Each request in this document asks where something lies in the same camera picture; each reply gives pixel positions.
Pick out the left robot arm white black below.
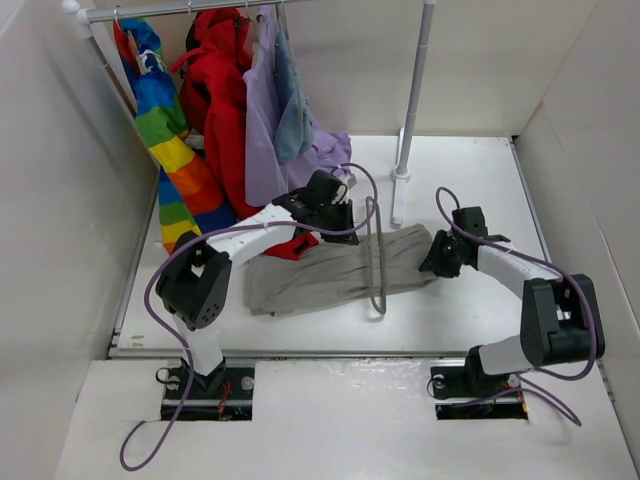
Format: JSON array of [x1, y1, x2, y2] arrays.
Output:
[[155, 170, 359, 398]]

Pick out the rainbow striped garment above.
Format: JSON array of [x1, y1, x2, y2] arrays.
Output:
[[113, 18, 236, 252]]

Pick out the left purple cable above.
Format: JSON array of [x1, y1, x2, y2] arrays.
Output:
[[118, 162, 379, 472]]

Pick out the grey trousers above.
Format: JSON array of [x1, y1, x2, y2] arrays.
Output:
[[244, 224, 436, 315]]

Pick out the white clothes rack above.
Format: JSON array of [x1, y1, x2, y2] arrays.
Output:
[[60, 1, 436, 228]]

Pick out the aluminium table rail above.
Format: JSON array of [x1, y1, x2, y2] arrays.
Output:
[[108, 346, 467, 359]]

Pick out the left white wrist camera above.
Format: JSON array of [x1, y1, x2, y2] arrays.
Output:
[[331, 173, 357, 205]]

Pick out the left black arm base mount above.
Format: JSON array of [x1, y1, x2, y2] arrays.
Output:
[[155, 365, 255, 422]]

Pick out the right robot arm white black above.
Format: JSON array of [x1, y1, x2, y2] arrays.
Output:
[[420, 206, 606, 400]]

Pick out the blue denim shorts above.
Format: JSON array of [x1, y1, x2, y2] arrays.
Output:
[[274, 29, 314, 165]]

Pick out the red jacket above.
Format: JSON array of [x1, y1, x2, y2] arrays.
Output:
[[169, 6, 321, 261]]

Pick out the grey hanger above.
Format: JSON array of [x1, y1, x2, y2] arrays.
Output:
[[365, 196, 388, 316]]

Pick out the lilac shirt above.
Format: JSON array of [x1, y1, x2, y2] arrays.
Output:
[[243, 5, 352, 207]]

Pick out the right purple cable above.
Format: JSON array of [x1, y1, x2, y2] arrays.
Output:
[[434, 186, 601, 427]]

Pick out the purple cable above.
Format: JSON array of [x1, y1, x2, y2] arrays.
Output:
[[434, 186, 601, 427], [118, 162, 379, 472]]

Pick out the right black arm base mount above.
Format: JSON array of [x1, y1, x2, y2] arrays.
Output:
[[427, 365, 528, 421]]

